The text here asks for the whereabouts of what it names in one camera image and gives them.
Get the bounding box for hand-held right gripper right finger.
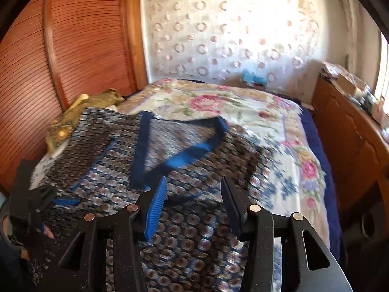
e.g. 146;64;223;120
221;177;353;292

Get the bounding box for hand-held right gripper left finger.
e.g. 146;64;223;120
36;176;168;292

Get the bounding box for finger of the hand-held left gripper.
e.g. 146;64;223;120
52;199;81;207

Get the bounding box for navy patterned garment blue straps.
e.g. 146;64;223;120
29;106;284;292

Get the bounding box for blue floral bed cover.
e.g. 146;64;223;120
29;134;304;292

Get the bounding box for gold patterned pillow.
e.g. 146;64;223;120
45;89;125;155

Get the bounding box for pink floral blanket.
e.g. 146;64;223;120
117;77;332;250

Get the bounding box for navy bed sheet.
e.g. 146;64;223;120
299;105;345;265

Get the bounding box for blue box by curtain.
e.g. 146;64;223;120
241;69;268;87

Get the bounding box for wooden cabinet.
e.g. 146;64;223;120
311;76;389;219

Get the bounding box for wooden slatted wardrobe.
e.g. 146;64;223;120
0;0;149;195

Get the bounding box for cardboard box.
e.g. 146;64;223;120
336;73;370;96

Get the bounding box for pink bottle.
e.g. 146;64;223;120
372;97;388;122

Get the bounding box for sheer curtain with circles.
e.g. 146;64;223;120
143;0;323;89

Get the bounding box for window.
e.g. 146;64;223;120
374;27;389;98

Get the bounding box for plain sheer window curtain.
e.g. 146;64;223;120
333;0;356;67

